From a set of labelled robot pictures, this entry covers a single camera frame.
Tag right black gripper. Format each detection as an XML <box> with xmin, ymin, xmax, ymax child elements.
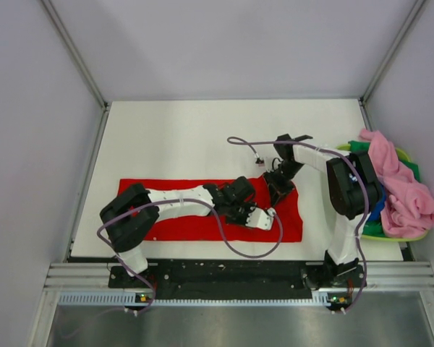
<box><xmin>263</xmin><ymin>162</ymin><xmax>305</xmax><ymax>208</ymax></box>

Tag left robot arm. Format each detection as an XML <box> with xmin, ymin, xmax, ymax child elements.
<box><xmin>99</xmin><ymin>176</ymin><xmax>256</xmax><ymax>287</ymax></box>

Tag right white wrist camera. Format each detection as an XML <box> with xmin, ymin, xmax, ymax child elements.
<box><xmin>255</xmin><ymin>158</ymin><xmax>265</xmax><ymax>166</ymax></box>

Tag red t shirt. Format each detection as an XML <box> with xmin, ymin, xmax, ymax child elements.
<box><xmin>118</xmin><ymin>176</ymin><xmax>303</xmax><ymax>243</ymax></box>

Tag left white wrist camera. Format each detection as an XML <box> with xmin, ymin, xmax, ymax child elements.
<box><xmin>245</xmin><ymin>207</ymin><xmax>276</xmax><ymax>231</ymax></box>

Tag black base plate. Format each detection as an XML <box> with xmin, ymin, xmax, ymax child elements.
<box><xmin>108</xmin><ymin>257</ymin><xmax>368</xmax><ymax>300</ymax></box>

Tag green t shirt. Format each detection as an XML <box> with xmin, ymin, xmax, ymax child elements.
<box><xmin>348</xmin><ymin>140</ymin><xmax>421</xmax><ymax>240</ymax></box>

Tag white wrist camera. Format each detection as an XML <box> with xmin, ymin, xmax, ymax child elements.
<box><xmin>255</xmin><ymin>158</ymin><xmax>265</xmax><ymax>166</ymax></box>
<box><xmin>245</xmin><ymin>207</ymin><xmax>276</xmax><ymax>231</ymax></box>

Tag lime green plastic basket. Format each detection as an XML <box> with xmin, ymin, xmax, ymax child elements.
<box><xmin>337</xmin><ymin>141</ymin><xmax>429</xmax><ymax>242</ymax></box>

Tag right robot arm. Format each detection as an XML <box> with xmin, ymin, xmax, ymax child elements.
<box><xmin>263</xmin><ymin>134</ymin><xmax>383</xmax><ymax>289</ymax></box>

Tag grey slotted cable duct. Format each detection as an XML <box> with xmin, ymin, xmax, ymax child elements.
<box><xmin>58</xmin><ymin>291</ymin><xmax>331</xmax><ymax>307</ymax></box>

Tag pink t shirt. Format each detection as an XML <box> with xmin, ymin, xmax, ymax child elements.
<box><xmin>359</xmin><ymin>129</ymin><xmax>434</xmax><ymax>239</ymax></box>

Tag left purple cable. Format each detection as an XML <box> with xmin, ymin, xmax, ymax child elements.
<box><xmin>96</xmin><ymin>198</ymin><xmax>285</xmax><ymax>317</ymax></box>

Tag blue t shirt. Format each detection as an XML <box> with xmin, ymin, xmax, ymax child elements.
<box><xmin>367</xmin><ymin>185</ymin><xmax>386</xmax><ymax>223</ymax></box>

